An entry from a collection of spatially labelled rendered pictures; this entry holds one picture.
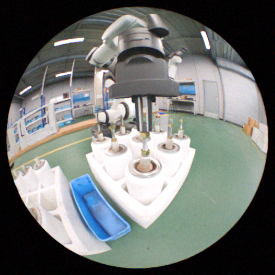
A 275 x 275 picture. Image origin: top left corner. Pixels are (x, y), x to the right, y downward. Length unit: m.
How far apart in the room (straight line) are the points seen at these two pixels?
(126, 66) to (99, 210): 0.47
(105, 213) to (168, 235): 0.28
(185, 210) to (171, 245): 0.19
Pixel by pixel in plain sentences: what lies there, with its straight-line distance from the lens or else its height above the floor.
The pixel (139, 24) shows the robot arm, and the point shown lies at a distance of 0.22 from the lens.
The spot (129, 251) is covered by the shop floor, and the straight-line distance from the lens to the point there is 0.39.
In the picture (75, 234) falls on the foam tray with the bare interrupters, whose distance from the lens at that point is 0.25.
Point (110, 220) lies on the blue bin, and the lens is 0.40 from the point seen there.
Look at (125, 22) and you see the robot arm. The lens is 0.22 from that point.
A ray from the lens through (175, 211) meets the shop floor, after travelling 0.42.
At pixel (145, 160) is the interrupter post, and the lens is 0.18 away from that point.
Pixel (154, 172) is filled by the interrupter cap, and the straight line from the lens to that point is 0.18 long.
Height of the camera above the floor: 0.38
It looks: 21 degrees down
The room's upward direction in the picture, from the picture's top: 3 degrees counter-clockwise
